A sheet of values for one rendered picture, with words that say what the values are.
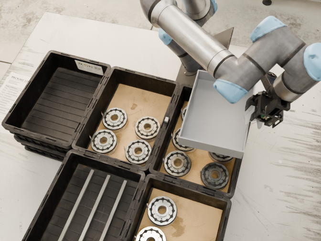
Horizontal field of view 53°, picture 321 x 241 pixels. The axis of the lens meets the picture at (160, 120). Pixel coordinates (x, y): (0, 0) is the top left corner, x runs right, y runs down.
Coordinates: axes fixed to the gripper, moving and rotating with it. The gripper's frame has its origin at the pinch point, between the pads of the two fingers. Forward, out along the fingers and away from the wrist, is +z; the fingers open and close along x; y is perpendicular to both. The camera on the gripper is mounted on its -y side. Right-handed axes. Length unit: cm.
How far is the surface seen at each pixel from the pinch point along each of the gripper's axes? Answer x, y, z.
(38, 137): -66, 14, 35
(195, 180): -5.8, 15.3, 28.1
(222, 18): 18, -160, 109
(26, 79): -90, -24, 66
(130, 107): -37, -11, 37
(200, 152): -5.5, 4.1, 28.1
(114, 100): -44, -13, 39
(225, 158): 2.6, 6.0, 22.4
